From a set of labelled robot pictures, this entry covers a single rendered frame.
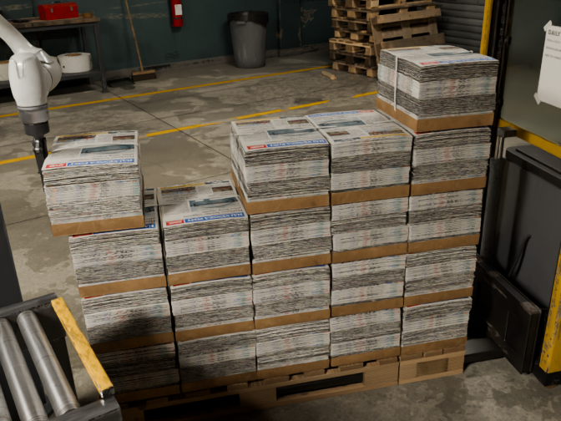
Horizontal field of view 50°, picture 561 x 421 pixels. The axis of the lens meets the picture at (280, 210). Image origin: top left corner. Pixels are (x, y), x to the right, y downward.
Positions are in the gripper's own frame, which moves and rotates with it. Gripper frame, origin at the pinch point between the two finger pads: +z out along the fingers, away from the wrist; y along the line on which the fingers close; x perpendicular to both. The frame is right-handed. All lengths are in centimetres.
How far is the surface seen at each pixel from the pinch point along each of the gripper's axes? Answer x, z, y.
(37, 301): -1, 16, -51
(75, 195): -10.8, -1.0, -18.1
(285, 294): -77, 44, -19
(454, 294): -144, 55, -19
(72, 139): -8.8, -10.4, 10.4
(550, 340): -177, 70, -36
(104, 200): -19.2, 1.7, -18.0
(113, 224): -20.7, 9.9, -19.0
